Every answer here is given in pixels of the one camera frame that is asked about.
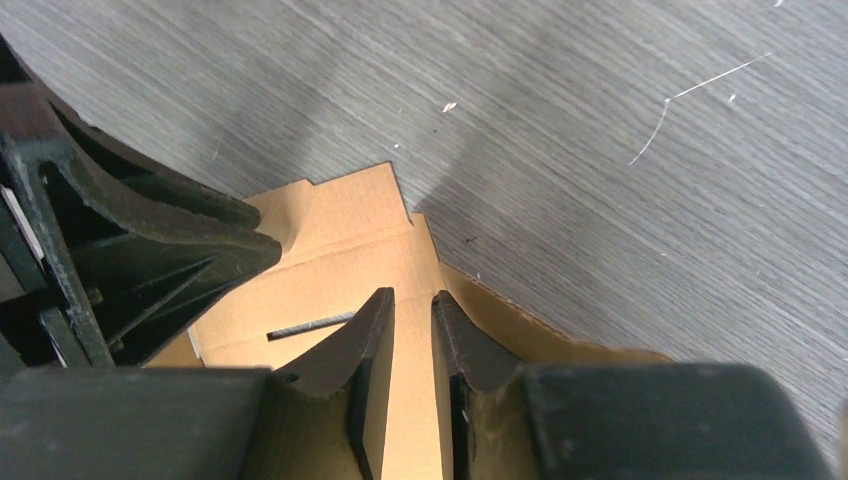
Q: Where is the brown cardboard box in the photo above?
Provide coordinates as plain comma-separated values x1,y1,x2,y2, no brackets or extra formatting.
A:
152,163,664,479

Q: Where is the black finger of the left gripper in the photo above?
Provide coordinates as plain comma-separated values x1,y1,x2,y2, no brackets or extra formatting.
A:
0,82,284,369
1,39,260,229

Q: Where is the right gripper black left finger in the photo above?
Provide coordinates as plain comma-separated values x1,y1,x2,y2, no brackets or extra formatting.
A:
1,287,395,479

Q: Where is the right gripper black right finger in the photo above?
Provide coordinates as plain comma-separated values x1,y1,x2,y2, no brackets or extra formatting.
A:
431,291,831,479

